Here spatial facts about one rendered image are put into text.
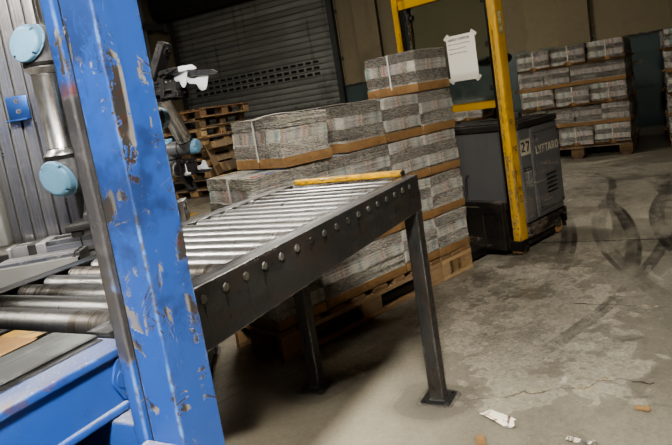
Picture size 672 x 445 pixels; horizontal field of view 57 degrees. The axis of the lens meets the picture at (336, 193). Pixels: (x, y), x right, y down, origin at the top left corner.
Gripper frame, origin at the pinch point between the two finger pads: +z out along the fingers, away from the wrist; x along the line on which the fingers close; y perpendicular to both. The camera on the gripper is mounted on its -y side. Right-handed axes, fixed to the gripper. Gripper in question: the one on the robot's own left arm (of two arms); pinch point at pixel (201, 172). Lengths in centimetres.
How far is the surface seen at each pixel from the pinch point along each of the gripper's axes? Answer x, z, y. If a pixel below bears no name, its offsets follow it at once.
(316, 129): 37, 45, 12
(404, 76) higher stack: 114, 34, 31
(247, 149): 14.6, 20.0, 7.6
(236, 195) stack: -2.3, 30.7, -10.4
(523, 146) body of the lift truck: 188, 56, -21
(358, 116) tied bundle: 66, 43, 14
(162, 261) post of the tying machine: -113, 189, 7
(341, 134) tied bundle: 55, 41, 7
